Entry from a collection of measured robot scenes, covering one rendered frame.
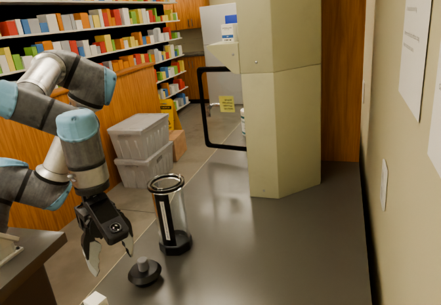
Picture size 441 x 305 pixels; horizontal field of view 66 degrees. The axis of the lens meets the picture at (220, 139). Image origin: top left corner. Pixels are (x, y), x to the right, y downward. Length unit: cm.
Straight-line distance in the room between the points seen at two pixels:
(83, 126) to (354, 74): 111
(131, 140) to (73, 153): 273
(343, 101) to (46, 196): 119
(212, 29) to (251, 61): 525
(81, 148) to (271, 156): 72
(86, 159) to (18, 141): 225
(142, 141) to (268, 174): 225
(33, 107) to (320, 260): 81
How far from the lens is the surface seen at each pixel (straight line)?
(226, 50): 117
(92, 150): 72
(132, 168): 357
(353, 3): 148
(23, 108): 80
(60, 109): 81
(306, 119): 126
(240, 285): 96
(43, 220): 319
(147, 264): 99
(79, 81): 115
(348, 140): 158
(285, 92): 118
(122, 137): 348
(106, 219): 74
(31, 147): 303
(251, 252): 105
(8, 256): 131
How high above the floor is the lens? 160
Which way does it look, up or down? 20 degrees down
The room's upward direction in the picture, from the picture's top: 6 degrees counter-clockwise
